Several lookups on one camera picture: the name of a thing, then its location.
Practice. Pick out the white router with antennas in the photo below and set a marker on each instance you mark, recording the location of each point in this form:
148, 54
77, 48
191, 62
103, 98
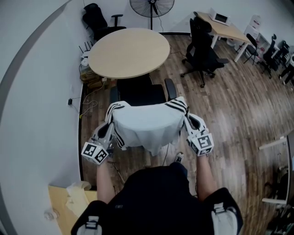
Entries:
85, 55

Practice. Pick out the black high-back office chair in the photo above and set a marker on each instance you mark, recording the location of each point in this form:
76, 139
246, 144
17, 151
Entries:
199, 52

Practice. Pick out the black power adapter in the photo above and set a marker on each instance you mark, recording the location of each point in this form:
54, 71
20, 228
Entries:
70, 102

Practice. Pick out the person's right forearm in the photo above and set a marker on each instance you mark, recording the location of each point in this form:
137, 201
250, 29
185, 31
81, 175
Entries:
205, 179

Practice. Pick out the person's left forearm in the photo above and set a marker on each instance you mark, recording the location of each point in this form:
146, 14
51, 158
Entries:
104, 183

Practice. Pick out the person's right shoe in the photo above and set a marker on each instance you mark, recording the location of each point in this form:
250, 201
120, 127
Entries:
179, 158

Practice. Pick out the round wooden table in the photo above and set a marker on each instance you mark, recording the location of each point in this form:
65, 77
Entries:
128, 52

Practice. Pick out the white microwave oven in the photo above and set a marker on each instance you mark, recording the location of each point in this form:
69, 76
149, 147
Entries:
220, 17

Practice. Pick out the black mesh office chair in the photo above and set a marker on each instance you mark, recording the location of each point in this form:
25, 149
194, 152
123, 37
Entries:
137, 91

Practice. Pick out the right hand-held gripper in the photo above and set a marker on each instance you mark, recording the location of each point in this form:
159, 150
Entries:
202, 143

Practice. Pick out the rectangular wooden white-legged desk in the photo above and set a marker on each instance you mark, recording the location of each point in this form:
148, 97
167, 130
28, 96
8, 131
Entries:
227, 31

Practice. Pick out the white-framed grey desk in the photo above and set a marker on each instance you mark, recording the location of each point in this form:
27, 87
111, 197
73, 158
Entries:
290, 160

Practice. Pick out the white shirt with black stripes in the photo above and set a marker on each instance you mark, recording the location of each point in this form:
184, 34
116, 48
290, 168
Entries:
147, 126

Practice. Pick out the white storage boxes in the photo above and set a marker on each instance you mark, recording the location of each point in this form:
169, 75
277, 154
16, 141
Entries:
255, 25

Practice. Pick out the black folding chair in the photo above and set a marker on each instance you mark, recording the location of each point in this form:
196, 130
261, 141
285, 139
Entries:
252, 49

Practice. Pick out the small wooden side table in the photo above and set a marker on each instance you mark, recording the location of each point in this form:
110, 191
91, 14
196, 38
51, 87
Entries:
57, 199

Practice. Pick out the pale yellow cloth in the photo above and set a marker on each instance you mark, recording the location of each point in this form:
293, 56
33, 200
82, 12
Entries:
77, 194

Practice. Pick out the black armrest office chair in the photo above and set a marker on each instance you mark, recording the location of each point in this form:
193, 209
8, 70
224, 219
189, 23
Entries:
97, 20

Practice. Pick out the clear plastic bottle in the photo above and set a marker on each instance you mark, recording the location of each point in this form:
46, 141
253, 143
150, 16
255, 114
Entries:
51, 214

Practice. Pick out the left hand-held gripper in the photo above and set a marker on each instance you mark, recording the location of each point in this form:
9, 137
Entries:
94, 153

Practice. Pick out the black standing fan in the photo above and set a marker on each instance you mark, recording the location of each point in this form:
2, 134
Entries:
151, 7

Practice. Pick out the black swivel chair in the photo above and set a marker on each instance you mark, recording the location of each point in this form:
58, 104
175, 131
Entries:
271, 55
287, 66

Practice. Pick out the brown cardboard box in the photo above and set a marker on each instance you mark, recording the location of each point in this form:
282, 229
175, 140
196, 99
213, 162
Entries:
92, 79

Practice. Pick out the person's black clothing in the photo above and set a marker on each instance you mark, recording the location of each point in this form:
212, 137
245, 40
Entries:
156, 202

